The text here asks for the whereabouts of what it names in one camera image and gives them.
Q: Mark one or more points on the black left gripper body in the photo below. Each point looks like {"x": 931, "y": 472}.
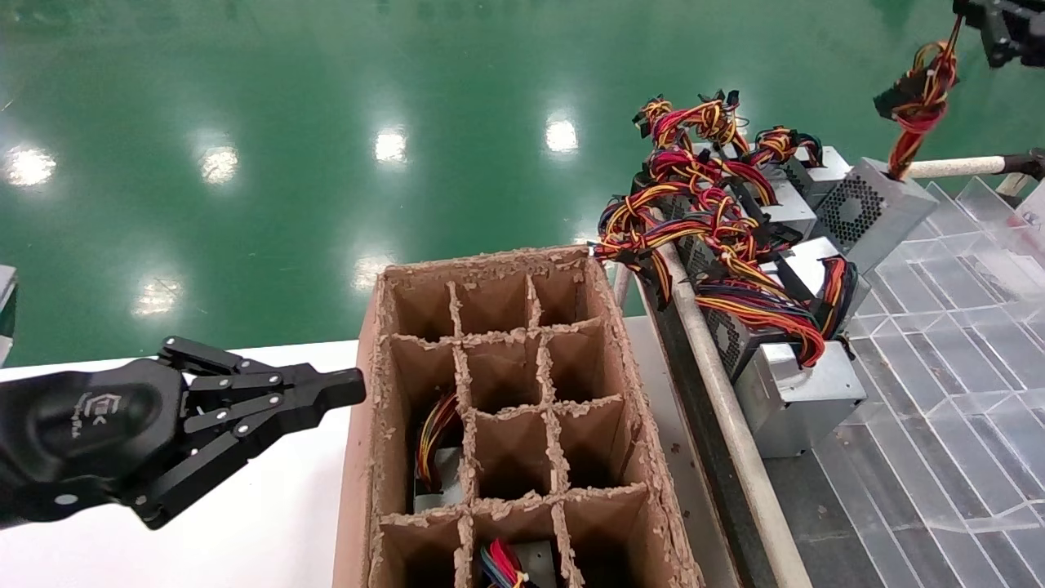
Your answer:
{"x": 90, "y": 425}

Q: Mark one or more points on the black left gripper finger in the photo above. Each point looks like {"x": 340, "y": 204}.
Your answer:
{"x": 245, "y": 433}
{"x": 277, "y": 376}

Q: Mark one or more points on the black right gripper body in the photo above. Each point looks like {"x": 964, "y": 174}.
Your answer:
{"x": 1030, "y": 28}

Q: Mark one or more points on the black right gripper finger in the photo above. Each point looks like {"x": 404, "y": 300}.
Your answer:
{"x": 976, "y": 10}
{"x": 1000, "y": 45}

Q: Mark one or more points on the brown cardboard divider box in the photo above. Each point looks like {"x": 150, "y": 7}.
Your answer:
{"x": 357, "y": 490}

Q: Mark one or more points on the white foam padded bar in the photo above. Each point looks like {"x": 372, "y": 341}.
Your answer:
{"x": 955, "y": 167}

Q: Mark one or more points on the silver power supply casing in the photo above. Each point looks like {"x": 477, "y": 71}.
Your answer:
{"x": 804, "y": 261}
{"x": 824, "y": 163}
{"x": 808, "y": 408}
{"x": 788, "y": 219}

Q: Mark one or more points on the clear plastic divider tray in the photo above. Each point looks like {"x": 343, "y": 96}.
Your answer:
{"x": 963, "y": 408}

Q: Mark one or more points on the white conveyor side tube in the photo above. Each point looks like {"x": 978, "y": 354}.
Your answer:
{"x": 747, "y": 457}

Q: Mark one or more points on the black conveyor frame strip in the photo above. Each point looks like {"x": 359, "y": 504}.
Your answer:
{"x": 714, "y": 457}

